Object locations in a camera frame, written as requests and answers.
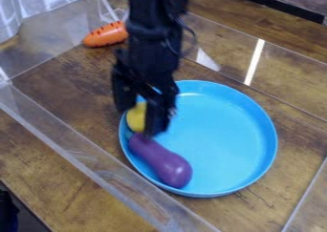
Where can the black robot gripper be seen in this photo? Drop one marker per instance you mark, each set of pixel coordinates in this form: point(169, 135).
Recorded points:
point(143, 73)

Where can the orange toy carrot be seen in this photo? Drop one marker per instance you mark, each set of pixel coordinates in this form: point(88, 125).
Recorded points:
point(106, 35)

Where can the yellow toy lemon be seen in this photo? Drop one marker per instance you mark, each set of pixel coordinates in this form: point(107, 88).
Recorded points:
point(135, 117)

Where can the dark wooden baseboard strip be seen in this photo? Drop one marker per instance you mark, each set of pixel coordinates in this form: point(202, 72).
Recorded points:
point(299, 12)

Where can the blue round plastic tray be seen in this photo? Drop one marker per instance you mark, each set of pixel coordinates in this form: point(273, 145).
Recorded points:
point(222, 133)

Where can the grey checkered curtain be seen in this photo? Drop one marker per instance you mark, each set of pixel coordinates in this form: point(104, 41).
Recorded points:
point(14, 10)

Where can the purple toy eggplant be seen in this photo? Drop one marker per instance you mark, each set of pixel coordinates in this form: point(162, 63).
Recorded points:
point(169, 166)

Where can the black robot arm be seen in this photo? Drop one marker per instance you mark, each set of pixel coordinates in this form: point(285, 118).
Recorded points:
point(152, 18)

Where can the clear acrylic enclosure wall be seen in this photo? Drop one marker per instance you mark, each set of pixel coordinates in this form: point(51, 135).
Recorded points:
point(60, 158)

